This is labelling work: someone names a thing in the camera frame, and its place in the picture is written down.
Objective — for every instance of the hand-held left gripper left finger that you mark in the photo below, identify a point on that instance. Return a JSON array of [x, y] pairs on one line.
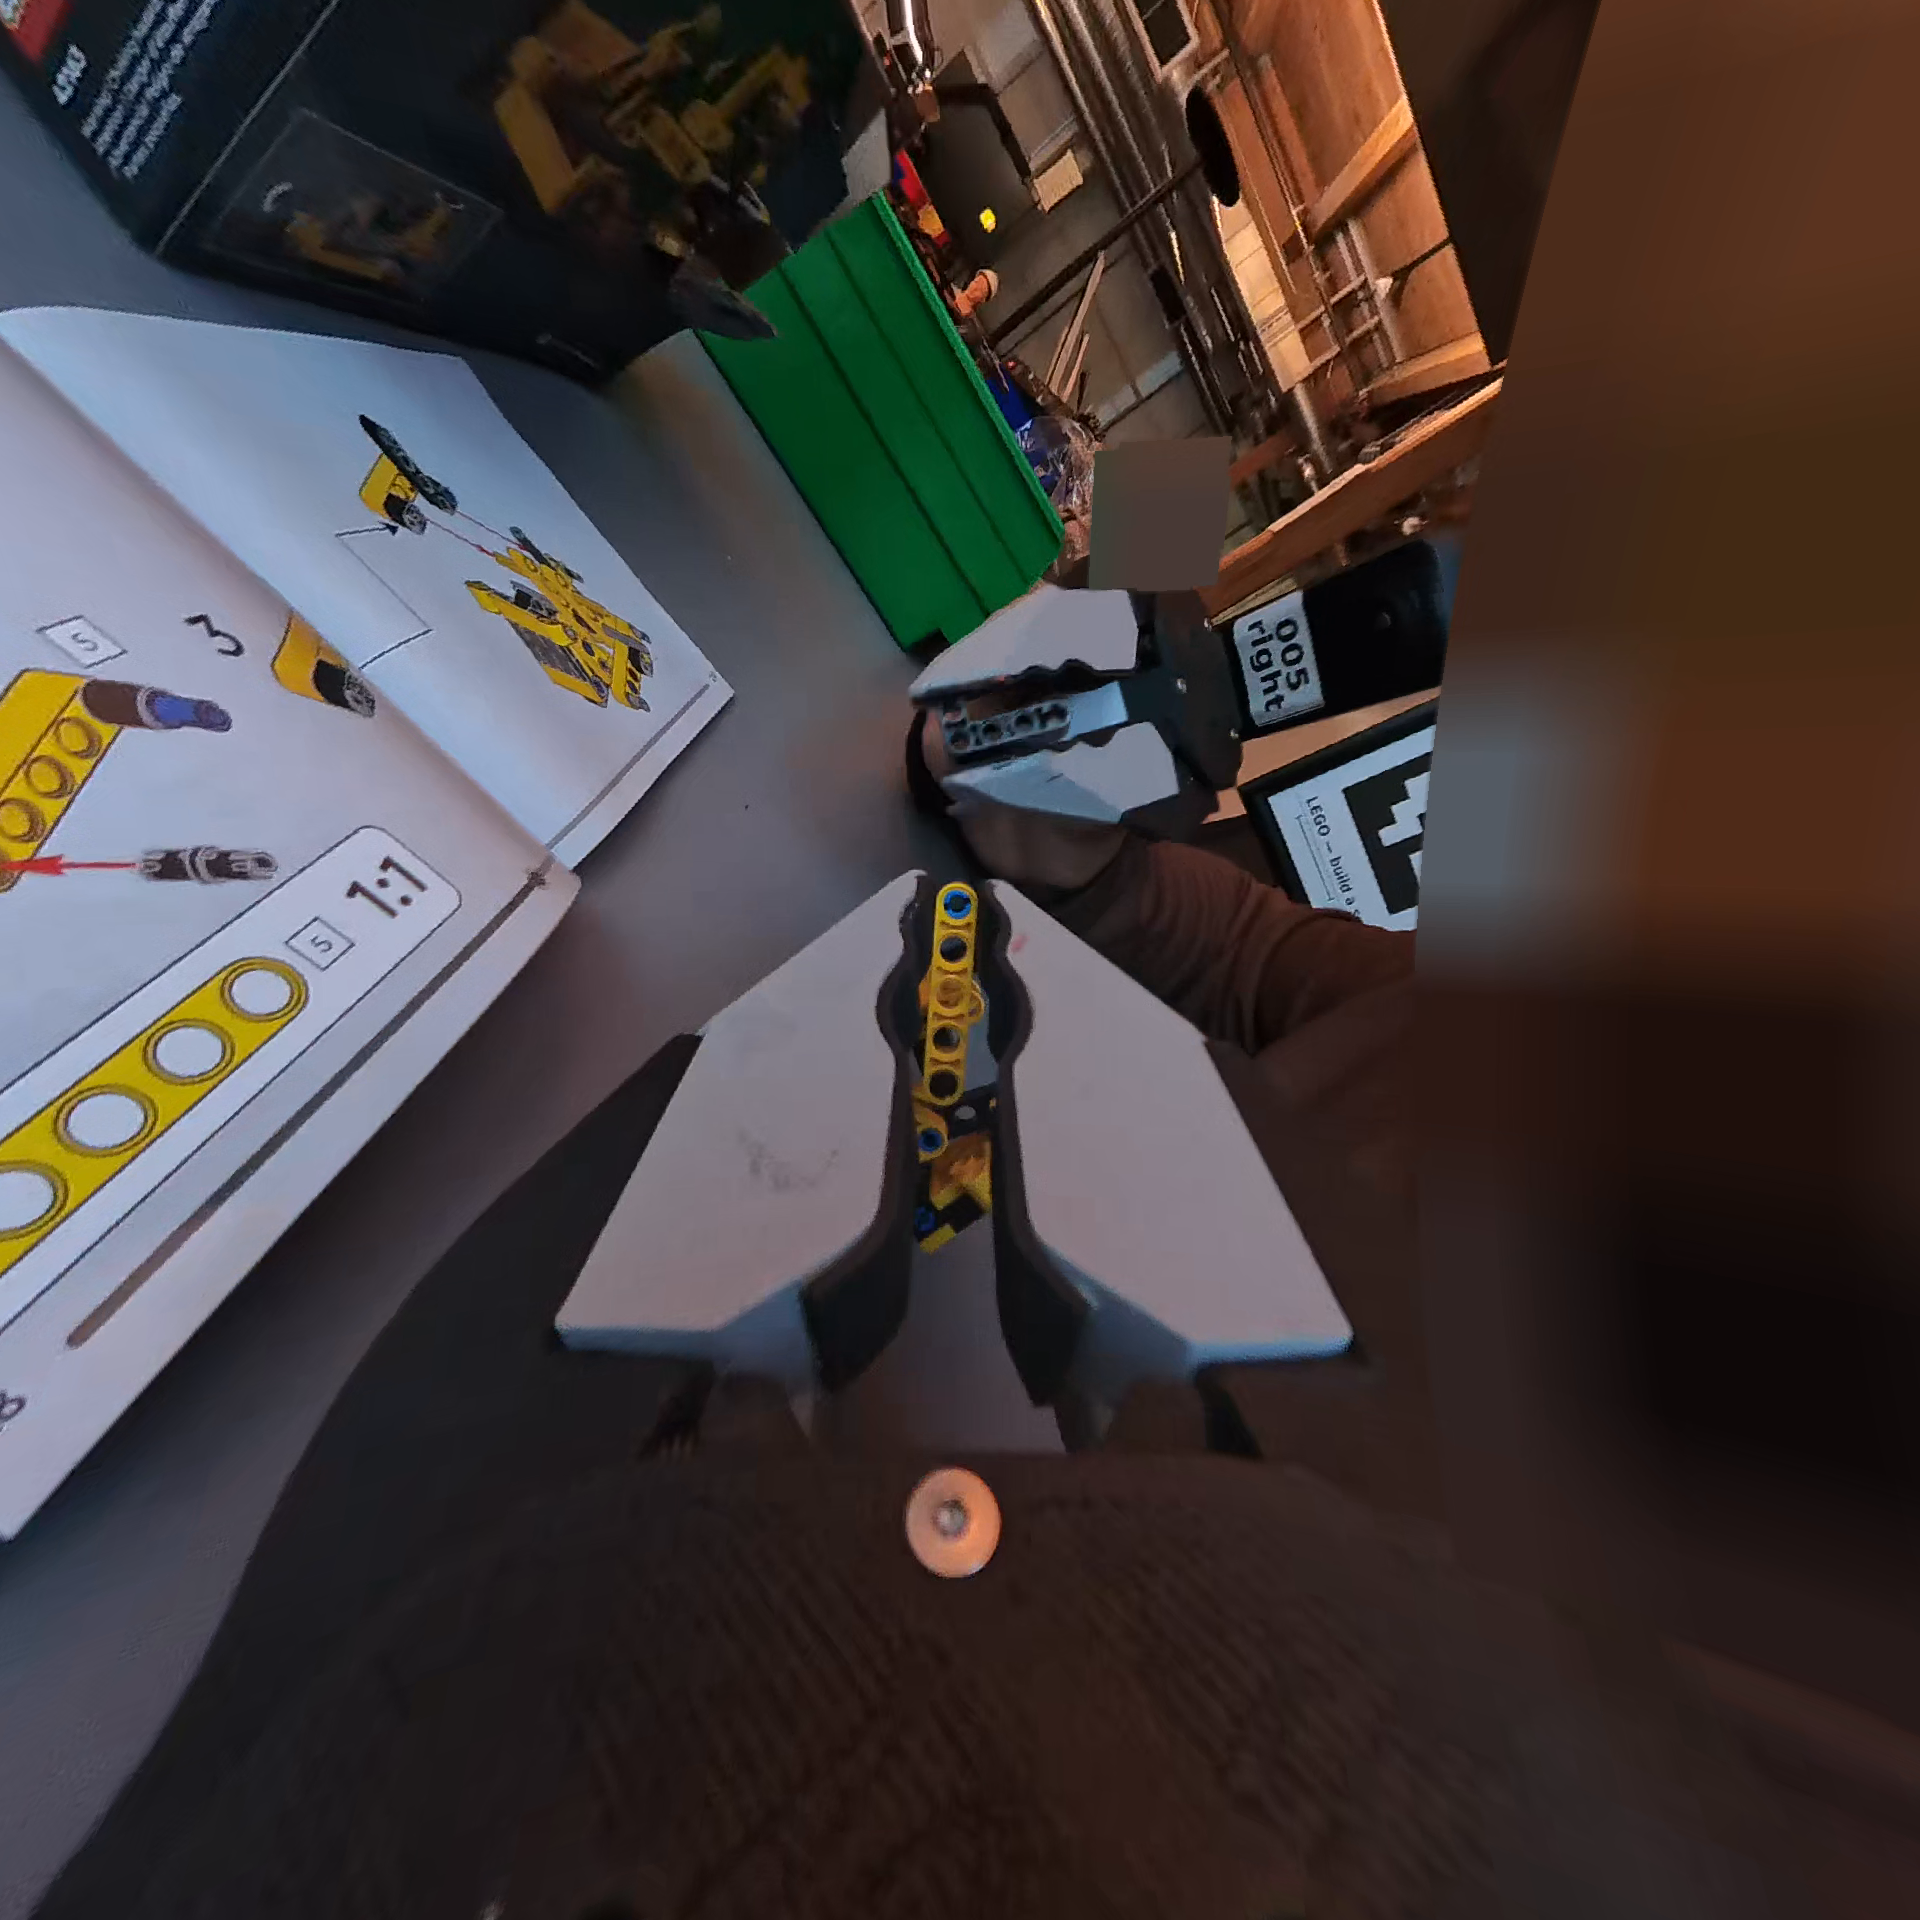
[[750, 1171]]

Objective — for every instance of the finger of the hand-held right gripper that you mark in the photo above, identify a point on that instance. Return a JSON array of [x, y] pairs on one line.
[[1097, 781], [1060, 638]]

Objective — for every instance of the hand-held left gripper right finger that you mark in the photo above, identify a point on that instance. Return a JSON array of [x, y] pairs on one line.
[[1155, 1185]]

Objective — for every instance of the black angled lego beam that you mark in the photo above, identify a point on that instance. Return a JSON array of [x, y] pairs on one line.
[[1005, 729]]

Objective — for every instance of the yellow lego beam assembly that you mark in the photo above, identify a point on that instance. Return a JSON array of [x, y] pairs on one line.
[[949, 1020]]

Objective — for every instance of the person's right forearm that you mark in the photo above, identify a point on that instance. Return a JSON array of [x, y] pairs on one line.
[[1231, 945]]

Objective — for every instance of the lego instruction booklet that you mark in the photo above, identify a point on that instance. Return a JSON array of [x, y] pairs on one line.
[[225, 494]]

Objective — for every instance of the black lego set box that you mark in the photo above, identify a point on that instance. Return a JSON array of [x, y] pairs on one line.
[[375, 135]]

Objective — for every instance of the person's right hand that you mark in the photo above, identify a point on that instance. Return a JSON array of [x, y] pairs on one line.
[[1051, 857]]

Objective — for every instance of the green plastic bin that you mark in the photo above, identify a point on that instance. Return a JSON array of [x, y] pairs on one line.
[[885, 435]]

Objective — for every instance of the wooden shelf unit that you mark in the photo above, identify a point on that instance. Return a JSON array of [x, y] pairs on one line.
[[1349, 225]]

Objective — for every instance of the metal storage rack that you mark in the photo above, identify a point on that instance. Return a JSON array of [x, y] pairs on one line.
[[1110, 150]]

